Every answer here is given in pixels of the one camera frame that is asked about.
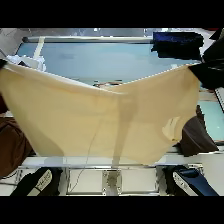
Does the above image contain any cream shirt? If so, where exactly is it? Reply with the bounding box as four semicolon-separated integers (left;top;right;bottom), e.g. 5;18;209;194
0;62;202;167

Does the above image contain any dark brown garment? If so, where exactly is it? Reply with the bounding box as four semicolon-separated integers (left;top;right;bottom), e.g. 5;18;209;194
173;104;220;158

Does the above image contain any black garment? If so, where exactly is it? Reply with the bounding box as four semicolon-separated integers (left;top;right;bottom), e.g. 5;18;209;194
201;28;224;65
150;41;203;62

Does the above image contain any white garment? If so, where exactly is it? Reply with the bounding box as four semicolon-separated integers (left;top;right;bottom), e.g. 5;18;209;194
5;54;47;73

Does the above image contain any black cable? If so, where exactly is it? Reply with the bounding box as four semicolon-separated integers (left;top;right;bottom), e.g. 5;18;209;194
69;156;90;194

